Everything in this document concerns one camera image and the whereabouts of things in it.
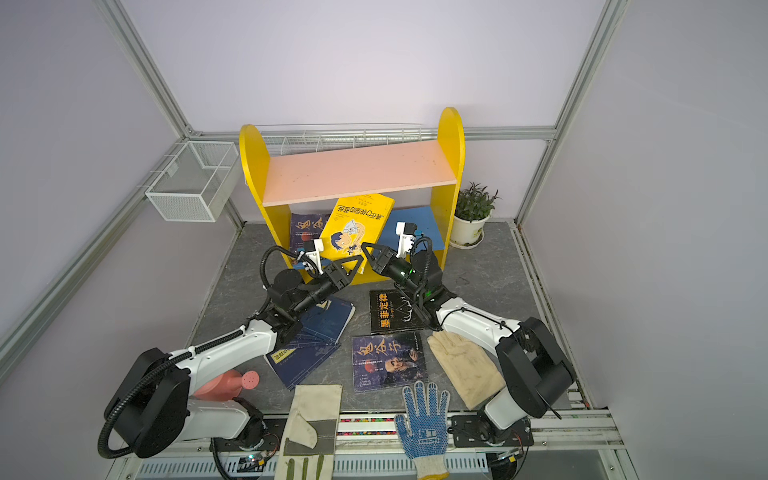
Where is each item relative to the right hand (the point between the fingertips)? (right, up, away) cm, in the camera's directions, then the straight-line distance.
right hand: (360, 249), depth 74 cm
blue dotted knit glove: (+16, -46, 0) cm, 49 cm away
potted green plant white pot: (+35, +13, +26) cm, 46 cm away
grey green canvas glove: (-12, -48, -2) cm, 50 cm away
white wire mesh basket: (-56, +21, +21) cm, 64 cm away
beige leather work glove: (+31, -34, +11) cm, 47 cm away
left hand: (+1, -4, +1) cm, 4 cm away
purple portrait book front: (+7, -32, +11) cm, 35 cm away
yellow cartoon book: (-2, +7, +2) cm, 8 cm away
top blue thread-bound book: (-11, -22, +15) cm, 29 cm away
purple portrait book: (-20, +7, +20) cm, 29 cm away
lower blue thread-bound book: (-20, -33, +11) cm, 40 cm away
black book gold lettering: (+7, -20, +20) cm, 29 cm away
